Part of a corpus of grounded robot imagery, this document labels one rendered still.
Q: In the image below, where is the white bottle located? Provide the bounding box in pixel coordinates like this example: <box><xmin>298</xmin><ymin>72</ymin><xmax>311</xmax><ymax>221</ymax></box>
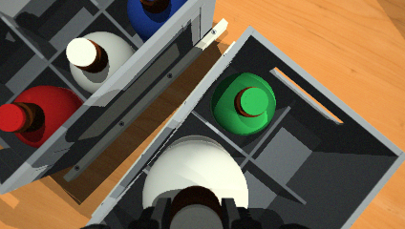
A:
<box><xmin>142</xmin><ymin>135</ymin><xmax>248</xmax><ymax>229</ymax></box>
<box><xmin>66</xmin><ymin>31</ymin><xmax>136</xmax><ymax>94</ymax></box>

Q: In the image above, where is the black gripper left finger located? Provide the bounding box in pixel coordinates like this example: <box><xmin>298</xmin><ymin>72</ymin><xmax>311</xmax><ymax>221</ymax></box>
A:
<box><xmin>79</xmin><ymin>198</ymin><xmax>171</xmax><ymax>229</ymax></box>

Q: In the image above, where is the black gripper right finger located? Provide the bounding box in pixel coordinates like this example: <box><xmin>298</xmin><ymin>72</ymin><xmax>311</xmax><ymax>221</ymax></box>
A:
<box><xmin>221</xmin><ymin>198</ymin><xmax>310</xmax><ymax>229</ymax></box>

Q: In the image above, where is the dark grey plastic crate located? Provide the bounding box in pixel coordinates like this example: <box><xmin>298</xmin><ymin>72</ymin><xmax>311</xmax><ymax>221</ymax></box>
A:
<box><xmin>85</xmin><ymin>26</ymin><xmax>405</xmax><ymax>229</ymax></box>
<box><xmin>0</xmin><ymin>0</ymin><xmax>216</xmax><ymax>195</ymax></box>

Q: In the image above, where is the red bottle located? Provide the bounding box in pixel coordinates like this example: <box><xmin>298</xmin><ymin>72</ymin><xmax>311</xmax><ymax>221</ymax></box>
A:
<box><xmin>0</xmin><ymin>85</ymin><xmax>84</xmax><ymax>149</ymax></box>

